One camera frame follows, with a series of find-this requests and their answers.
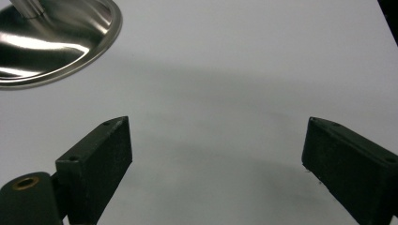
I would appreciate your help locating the shiny metal bowl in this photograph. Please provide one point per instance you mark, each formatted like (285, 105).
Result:
(53, 40)

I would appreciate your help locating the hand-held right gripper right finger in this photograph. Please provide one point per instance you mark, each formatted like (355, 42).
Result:
(350, 168)

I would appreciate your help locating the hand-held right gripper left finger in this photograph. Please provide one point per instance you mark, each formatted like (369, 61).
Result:
(94, 175)

